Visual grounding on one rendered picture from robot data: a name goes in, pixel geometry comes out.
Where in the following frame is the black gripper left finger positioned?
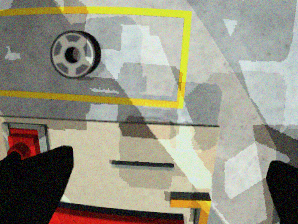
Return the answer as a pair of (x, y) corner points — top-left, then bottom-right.
(0, 145), (73, 224)

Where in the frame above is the black and grey toy wheel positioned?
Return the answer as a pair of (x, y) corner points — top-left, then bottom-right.
(51, 30), (101, 79)

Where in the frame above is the yellow rectangular outline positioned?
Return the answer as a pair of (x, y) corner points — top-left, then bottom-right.
(0, 6), (192, 108)

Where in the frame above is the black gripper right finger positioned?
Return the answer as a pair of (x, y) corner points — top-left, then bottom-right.
(266, 160), (298, 224)

